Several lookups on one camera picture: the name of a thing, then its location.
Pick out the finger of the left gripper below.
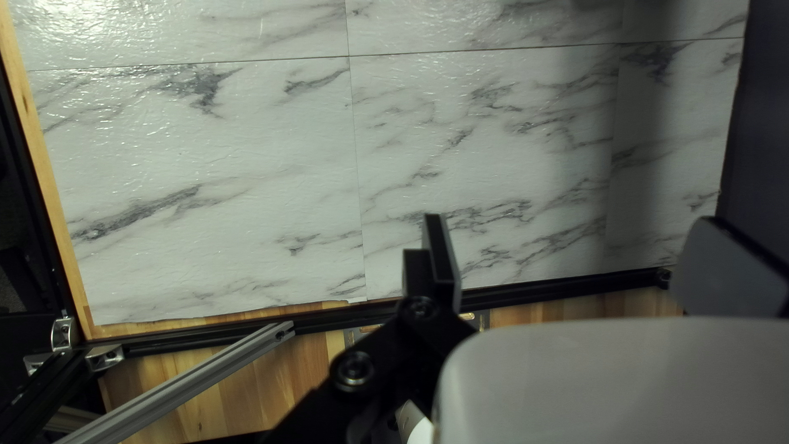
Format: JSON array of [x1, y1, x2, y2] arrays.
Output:
[[668, 215, 789, 320], [262, 213, 477, 444]]

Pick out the black frame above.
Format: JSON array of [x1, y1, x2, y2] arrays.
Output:
[[0, 54, 676, 444]]

